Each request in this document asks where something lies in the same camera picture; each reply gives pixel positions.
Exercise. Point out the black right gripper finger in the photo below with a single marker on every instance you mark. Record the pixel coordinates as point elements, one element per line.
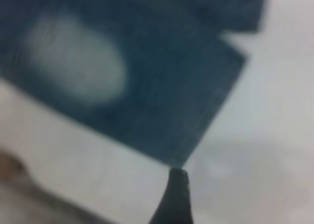
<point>175,202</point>

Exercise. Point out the blue denim jeans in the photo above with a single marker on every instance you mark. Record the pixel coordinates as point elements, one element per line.
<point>159,86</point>

